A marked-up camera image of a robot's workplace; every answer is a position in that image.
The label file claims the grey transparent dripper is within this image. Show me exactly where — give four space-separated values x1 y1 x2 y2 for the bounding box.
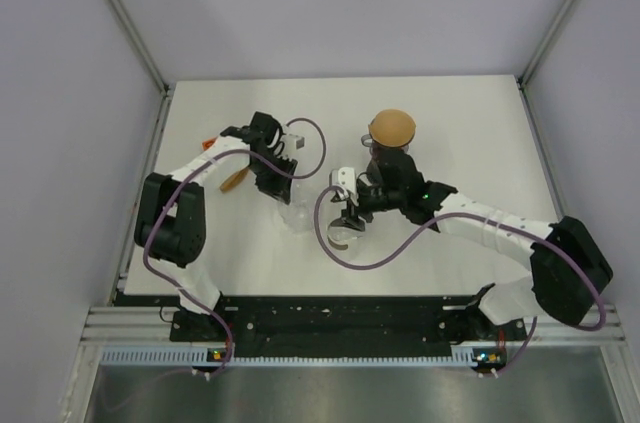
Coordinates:
360 134 411 156

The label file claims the left aluminium frame post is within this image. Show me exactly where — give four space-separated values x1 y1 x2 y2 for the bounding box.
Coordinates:
105 0 170 95

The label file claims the grey slotted cable duct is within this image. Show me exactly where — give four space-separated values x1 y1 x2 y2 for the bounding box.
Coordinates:
102 345 506 369

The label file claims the clear glass flask with coffee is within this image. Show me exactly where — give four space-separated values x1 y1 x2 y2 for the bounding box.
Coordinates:
326 222 365 263

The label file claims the brown paper coffee filter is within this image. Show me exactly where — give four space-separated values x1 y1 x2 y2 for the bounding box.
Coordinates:
368 109 416 146

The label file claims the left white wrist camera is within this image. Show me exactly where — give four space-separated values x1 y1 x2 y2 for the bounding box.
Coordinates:
281 133 305 152

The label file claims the orange coffee filter box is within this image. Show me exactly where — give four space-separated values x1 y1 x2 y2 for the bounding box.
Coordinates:
199 136 250 193

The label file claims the aluminium frame post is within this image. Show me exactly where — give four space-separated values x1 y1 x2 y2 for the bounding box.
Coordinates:
105 0 170 95
516 0 581 92

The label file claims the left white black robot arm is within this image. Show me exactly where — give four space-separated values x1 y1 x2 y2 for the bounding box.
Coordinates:
134 112 305 340

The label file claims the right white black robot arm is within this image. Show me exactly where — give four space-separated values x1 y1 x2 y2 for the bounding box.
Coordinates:
327 149 613 339

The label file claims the right aluminium frame post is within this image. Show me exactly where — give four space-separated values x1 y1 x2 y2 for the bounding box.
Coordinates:
516 0 581 92

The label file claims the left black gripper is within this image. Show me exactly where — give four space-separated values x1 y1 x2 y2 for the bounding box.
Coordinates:
248 152 297 204

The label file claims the clear glass dripper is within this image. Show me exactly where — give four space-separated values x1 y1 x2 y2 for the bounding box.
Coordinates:
278 180 318 234

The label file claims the dark carafe with red lid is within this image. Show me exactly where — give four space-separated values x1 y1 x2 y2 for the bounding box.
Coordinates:
366 156 384 185

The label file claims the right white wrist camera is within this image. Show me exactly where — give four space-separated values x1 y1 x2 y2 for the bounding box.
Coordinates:
329 167 358 204

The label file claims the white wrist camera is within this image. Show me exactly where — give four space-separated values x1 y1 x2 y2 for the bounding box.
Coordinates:
281 133 305 152
329 167 358 204

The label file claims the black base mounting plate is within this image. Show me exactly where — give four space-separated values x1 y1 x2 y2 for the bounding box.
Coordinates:
170 296 525 358

